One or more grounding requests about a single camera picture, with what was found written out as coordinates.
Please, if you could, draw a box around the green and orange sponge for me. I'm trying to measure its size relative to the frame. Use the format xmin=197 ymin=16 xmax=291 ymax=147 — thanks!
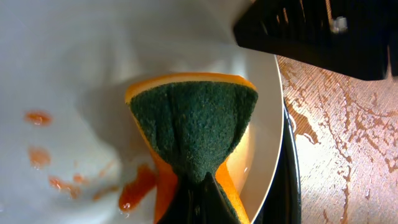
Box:
xmin=125 ymin=72 xmax=258 ymax=223

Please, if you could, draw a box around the grey-white plate with ketchup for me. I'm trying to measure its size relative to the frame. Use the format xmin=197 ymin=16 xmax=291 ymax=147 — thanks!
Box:
xmin=1 ymin=1 xmax=284 ymax=223

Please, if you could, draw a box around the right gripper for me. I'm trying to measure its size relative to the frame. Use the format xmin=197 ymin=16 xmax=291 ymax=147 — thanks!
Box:
xmin=233 ymin=0 xmax=397 ymax=81

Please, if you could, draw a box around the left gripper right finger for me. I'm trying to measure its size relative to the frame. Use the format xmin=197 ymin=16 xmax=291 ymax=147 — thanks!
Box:
xmin=198 ymin=172 xmax=239 ymax=224

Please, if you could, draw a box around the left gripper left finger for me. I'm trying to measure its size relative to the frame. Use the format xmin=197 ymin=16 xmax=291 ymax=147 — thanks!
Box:
xmin=158 ymin=177 xmax=199 ymax=224

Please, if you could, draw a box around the round black serving tray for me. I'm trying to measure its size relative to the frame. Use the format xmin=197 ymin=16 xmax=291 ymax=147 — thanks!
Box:
xmin=254 ymin=105 xmax=302 ymax=224

